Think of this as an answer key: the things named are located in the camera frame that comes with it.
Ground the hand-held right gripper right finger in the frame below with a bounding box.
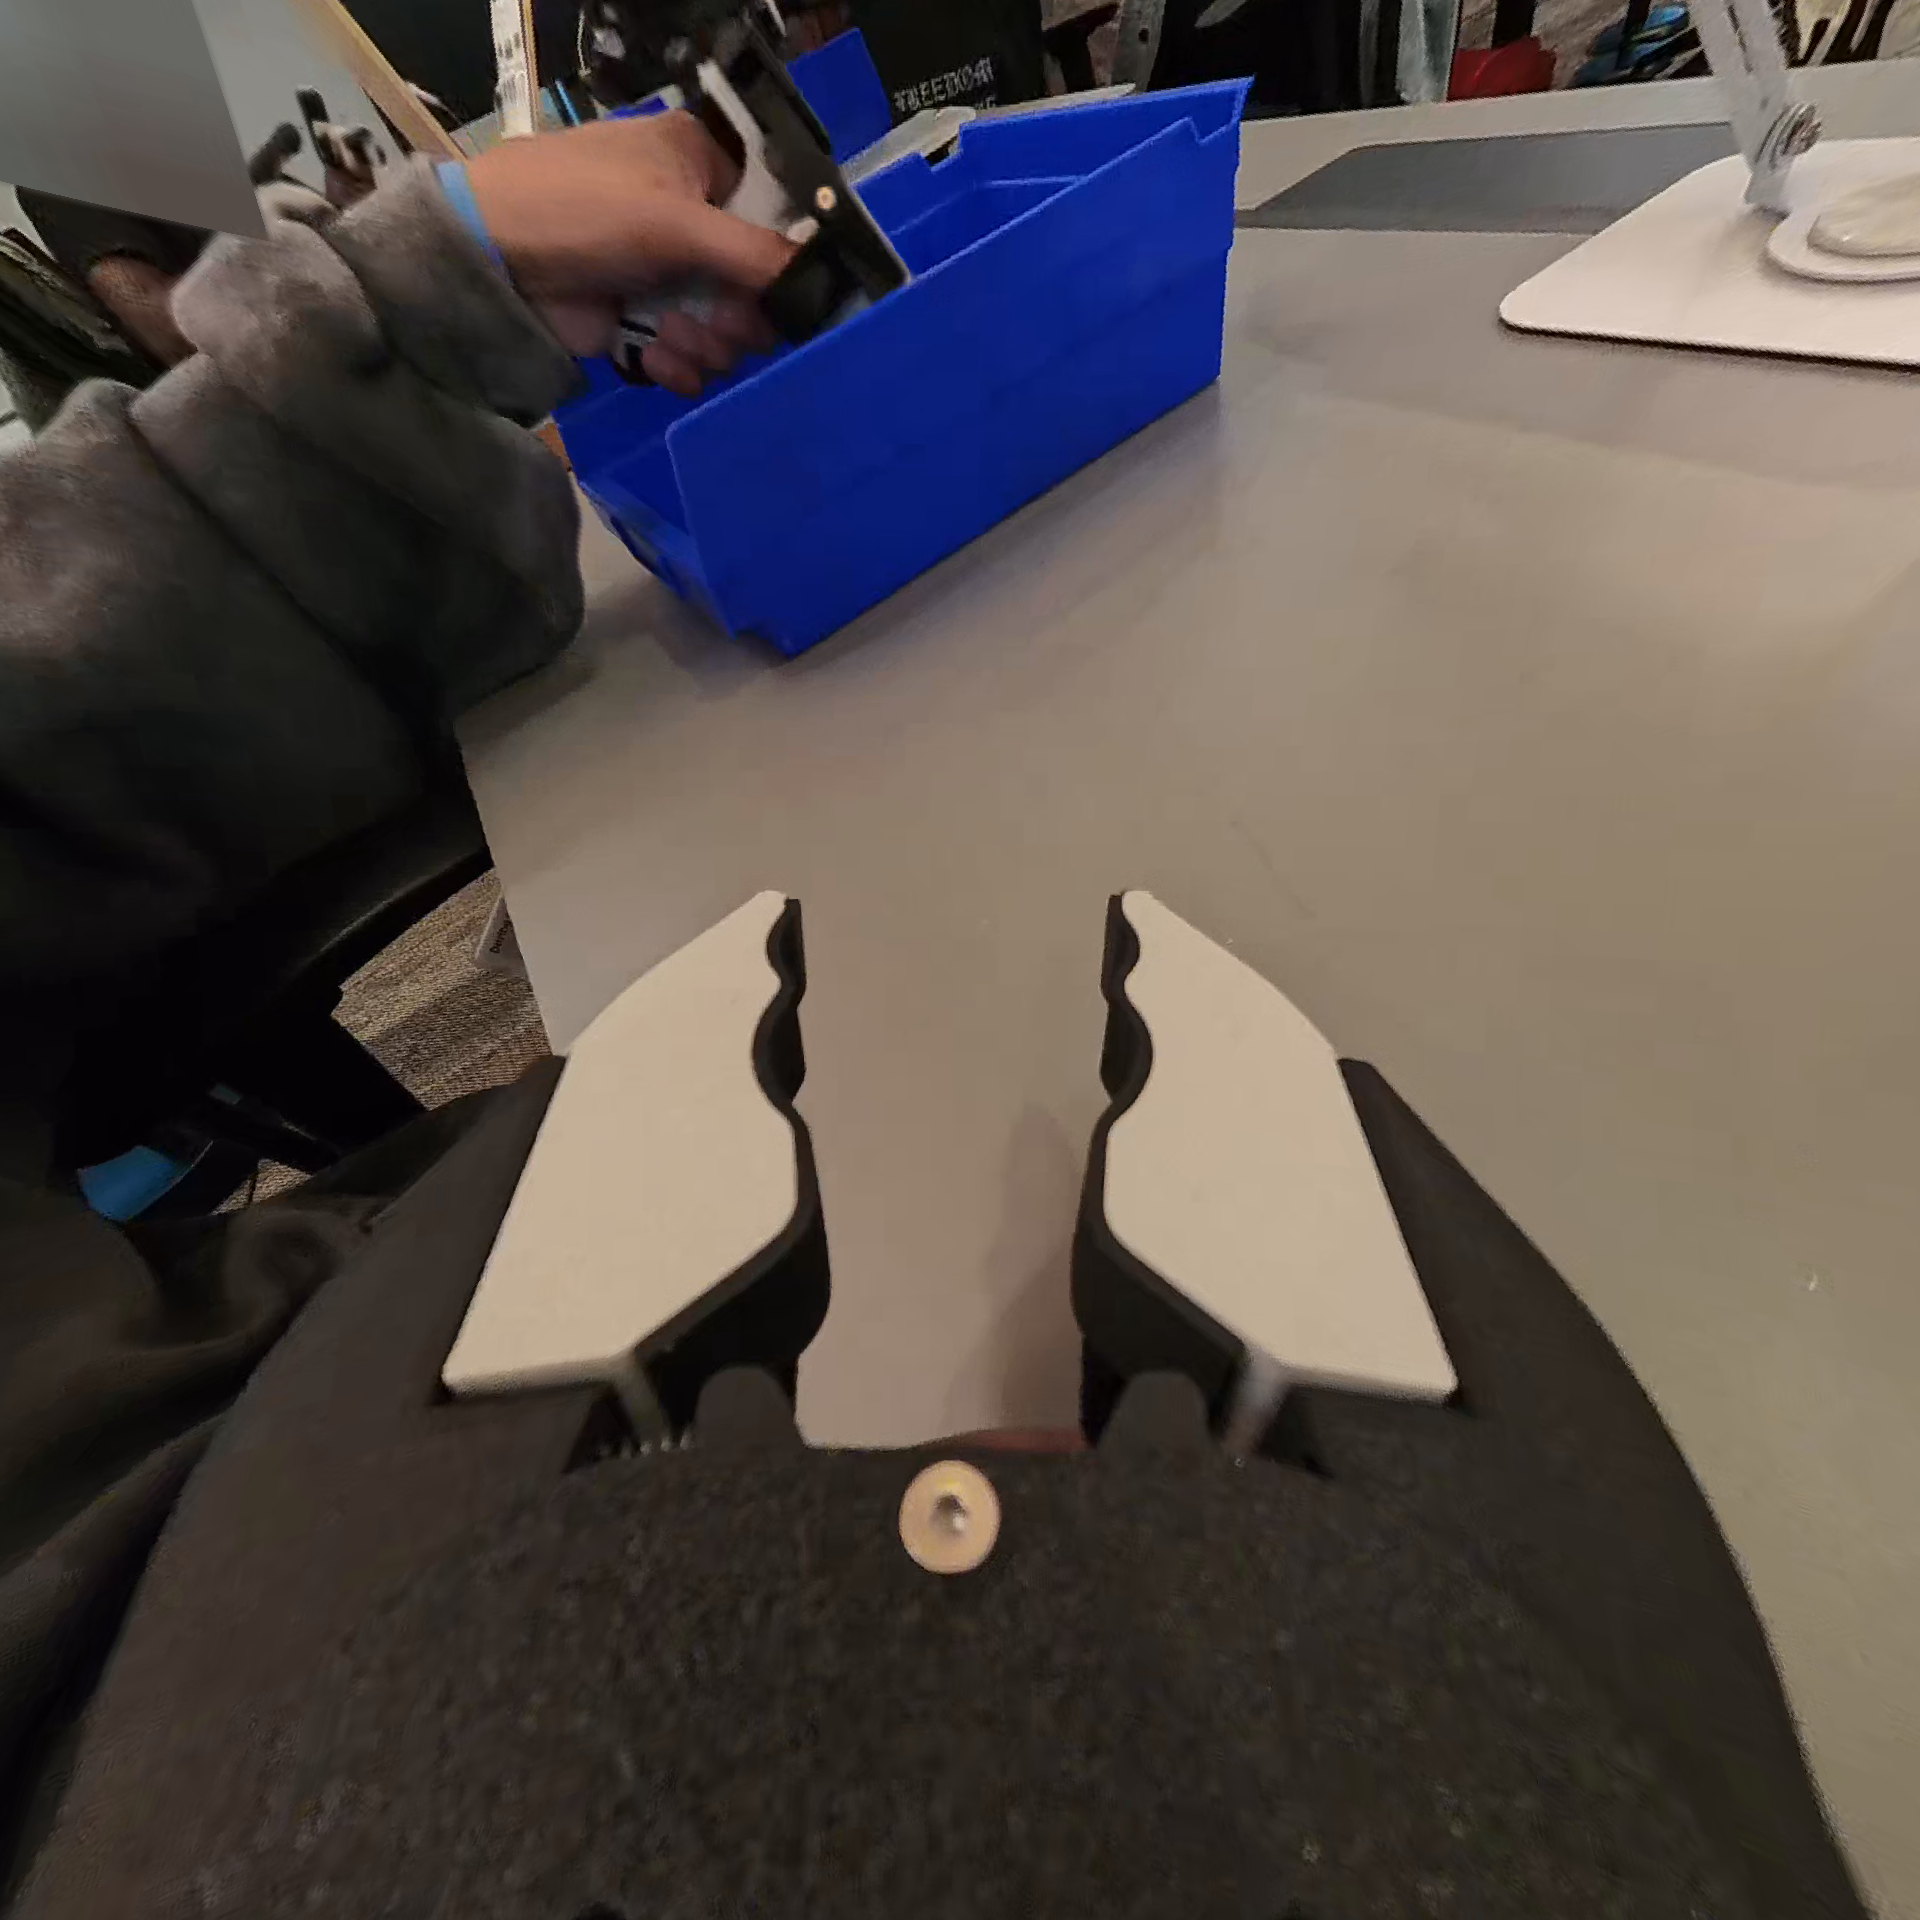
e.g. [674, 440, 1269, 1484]
[1070, 891, 1460, 1455]

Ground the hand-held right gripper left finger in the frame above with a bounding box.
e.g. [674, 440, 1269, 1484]
[438, 891, 829, 1450]

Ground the person's left forearm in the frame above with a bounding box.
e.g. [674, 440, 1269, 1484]
[0, 158, 589, 978]

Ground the black desk chair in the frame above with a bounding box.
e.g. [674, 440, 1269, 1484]
[55, 838, 500, 1219]

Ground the grey desk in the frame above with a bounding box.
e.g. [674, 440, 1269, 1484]
[453, 67, 1920, 1920]

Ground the person's left hand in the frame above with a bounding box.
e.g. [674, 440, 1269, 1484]
[464, 111, 800, 396]

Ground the red object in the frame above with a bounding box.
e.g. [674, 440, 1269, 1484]
[1444, 39, 1564, 104]

